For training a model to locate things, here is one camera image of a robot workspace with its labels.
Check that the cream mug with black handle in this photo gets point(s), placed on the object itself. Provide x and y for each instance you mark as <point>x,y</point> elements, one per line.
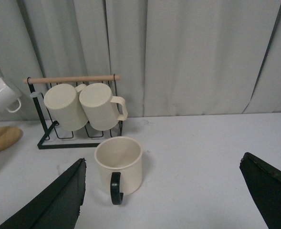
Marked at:
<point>119,161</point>

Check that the black wire mug rack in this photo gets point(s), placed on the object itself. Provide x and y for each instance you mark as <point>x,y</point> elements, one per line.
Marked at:
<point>54,135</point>

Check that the cream ribbed mug right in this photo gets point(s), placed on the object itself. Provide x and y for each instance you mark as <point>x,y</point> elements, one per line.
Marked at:
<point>103,109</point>

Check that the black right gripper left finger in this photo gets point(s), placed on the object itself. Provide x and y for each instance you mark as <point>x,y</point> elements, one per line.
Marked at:
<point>57,206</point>

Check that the white hanging mug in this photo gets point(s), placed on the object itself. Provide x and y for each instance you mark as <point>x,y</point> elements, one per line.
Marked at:
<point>9,97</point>

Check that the wooden mug tree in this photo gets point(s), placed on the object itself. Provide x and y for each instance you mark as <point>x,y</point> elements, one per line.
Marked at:
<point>9,135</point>

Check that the cream ribbed mug left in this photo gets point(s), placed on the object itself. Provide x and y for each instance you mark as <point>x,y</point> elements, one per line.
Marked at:
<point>63,103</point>

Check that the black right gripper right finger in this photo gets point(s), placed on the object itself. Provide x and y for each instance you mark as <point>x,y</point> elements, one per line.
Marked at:
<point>264,184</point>

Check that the cream ribbed mug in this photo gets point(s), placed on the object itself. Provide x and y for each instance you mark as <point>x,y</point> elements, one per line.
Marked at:
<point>103,109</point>
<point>63,103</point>

